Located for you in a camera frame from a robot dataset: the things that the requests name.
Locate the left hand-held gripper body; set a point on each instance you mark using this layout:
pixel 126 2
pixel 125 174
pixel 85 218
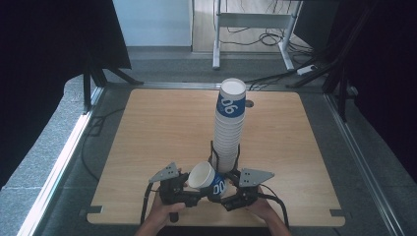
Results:
pixel 173 191

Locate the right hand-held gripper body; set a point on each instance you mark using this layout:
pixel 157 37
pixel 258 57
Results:
pixel 249 193

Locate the white and blue paper cup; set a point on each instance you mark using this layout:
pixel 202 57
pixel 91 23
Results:
pixel 201 175

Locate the stack of paper cups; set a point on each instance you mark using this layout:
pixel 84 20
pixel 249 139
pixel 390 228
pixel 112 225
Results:
pixel 229 137

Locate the person's right hand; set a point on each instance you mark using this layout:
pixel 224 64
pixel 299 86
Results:
pixel 262 208

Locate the person's left hand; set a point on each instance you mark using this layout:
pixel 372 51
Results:
pixel 164 213

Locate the round dark table grommet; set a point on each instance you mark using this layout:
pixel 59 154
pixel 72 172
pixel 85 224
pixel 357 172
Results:
pixel 250 104

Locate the white power strip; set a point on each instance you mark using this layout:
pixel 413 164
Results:
pixel 307 69

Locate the black tripod stand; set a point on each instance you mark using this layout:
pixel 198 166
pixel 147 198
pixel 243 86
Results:
pixel 87 85

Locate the black metal stand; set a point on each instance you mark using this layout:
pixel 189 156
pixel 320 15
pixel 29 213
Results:
pixel 342 82

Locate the black curtain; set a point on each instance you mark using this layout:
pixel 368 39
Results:
pixel 49 65
pixel 387 65

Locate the aluminium floor rail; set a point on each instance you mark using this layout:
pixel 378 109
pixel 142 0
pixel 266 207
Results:
pixel 59 167
pixel 164 86
pixel 364 164

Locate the white metal desk frame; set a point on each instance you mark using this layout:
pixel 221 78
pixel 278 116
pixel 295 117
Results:
pixel 252 20

